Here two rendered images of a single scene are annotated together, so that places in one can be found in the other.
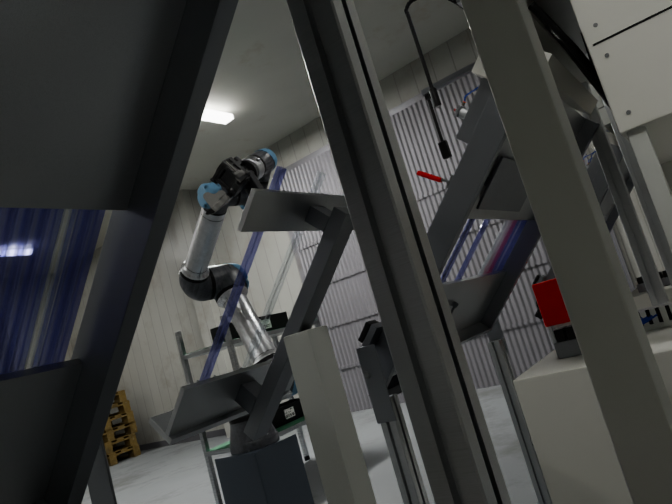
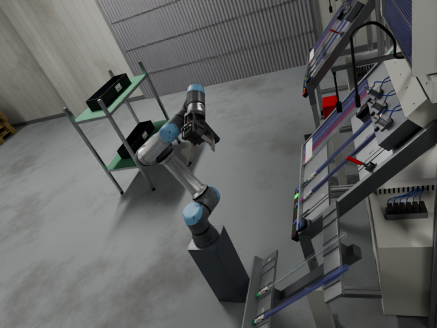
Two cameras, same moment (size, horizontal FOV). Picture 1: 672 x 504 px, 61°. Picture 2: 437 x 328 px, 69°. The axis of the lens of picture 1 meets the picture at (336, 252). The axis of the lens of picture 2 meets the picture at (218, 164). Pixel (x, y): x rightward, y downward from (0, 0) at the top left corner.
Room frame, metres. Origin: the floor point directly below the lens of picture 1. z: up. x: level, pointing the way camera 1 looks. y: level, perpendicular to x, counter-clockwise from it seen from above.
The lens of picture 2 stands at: (0.40, 0.31, 1.87)
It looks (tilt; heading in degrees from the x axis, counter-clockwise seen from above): 33 degrees down; 354
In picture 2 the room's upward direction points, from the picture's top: 23 degrees counter-clockwise
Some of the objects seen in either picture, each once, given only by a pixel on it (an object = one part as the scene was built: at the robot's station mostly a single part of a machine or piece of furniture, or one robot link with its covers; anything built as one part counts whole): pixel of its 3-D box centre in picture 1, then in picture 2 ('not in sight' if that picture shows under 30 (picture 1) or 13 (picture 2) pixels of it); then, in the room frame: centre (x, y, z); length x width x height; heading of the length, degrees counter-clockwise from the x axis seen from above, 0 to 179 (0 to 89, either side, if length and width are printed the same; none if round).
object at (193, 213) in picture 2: not in sight; (196, 217); (1.78, 0.39, 0.72); 0.13 x 0.12 x 0.14; 131
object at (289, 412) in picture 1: (275, 416); (136, 138); (3.83, 0.68, 0.41); 0.57 x 0.17 x 0.11; 147
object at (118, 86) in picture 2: (251, 328); (109, 91); (3.83, 0.68, 1.01); 0.57 x 0.17 x 0.11; 147
